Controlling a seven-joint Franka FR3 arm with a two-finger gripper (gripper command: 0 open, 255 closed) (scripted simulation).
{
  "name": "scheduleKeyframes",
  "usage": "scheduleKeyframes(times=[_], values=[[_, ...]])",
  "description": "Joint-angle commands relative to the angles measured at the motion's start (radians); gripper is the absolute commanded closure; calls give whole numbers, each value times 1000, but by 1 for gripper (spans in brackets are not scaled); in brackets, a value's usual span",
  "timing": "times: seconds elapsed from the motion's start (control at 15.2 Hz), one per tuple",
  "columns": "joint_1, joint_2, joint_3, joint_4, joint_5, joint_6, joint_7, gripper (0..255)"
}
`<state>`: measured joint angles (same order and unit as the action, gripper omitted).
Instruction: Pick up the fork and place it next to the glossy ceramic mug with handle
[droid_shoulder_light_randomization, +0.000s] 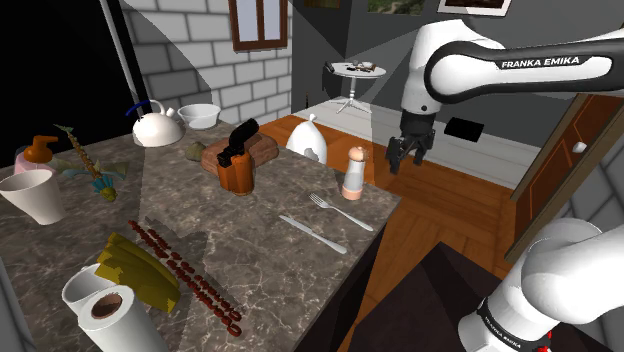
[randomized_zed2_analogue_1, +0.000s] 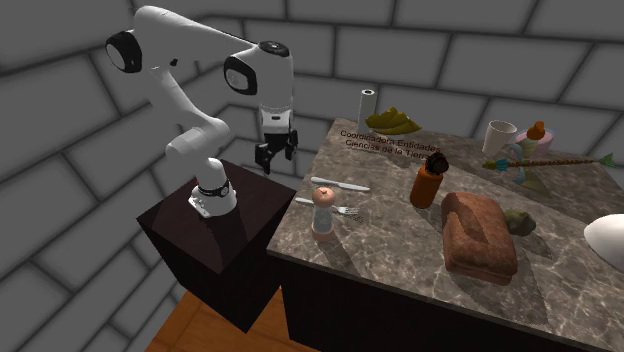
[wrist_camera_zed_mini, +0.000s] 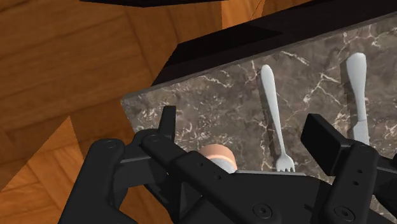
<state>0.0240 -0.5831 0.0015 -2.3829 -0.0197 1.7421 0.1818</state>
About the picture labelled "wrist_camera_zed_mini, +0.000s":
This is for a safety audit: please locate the white fork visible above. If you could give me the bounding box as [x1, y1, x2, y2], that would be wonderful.
[260, 64, 296, 173]

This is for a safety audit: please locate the white knife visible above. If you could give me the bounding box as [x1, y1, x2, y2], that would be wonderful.
[345, 52, 371, 146]

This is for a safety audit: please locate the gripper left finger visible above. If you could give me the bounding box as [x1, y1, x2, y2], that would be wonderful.
[58, 105, 274, 224]

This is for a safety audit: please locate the pink and white cup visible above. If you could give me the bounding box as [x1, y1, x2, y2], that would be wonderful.
[197, 143, 239, 174]

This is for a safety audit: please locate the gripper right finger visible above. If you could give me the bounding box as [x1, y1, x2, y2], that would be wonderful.
[300, 113, 397, 224]

